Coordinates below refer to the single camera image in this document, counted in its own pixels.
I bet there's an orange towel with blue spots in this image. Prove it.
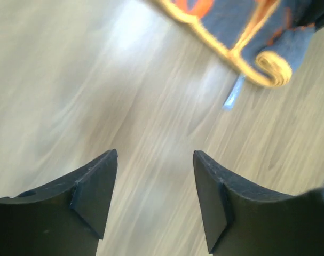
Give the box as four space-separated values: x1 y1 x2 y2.
158 0 315 88

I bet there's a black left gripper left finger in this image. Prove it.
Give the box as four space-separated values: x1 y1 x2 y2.
0 149 118 255

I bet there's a grey towel label tag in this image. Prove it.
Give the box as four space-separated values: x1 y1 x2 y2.
222 74 245 110

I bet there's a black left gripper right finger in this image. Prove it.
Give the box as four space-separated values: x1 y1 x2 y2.
193 151 324 255

